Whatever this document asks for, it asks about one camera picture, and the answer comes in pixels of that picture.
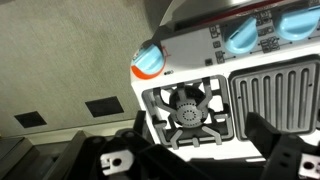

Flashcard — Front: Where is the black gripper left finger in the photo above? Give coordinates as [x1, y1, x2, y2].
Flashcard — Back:
[64, 109, 208, 180]

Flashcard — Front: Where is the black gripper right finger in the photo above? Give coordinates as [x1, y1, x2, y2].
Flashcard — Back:
[244, 111, 320, 180]

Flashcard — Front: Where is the grey stove burner grate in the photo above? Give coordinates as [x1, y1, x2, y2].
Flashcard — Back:
[142, 75, 233, 150]

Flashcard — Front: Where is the blue stove knob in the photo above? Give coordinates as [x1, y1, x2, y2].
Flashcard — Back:
[274, 5, 320, 42]
[221, 16, 260, 56]

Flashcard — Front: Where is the black square floor plate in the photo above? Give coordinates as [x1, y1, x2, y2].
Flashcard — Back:
[13, 110, 48, 129]
[84, 96, 125, 119]

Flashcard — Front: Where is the dark grey metal platform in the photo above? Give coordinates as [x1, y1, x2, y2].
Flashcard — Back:
[0, 129, 135, 180]

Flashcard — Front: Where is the grey ribbed grill plate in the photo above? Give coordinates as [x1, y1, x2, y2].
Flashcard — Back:
[228, 59, 320, 142]

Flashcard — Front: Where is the blue knob with orange ring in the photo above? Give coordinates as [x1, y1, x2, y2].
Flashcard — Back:
[130, 42, 165, 81]

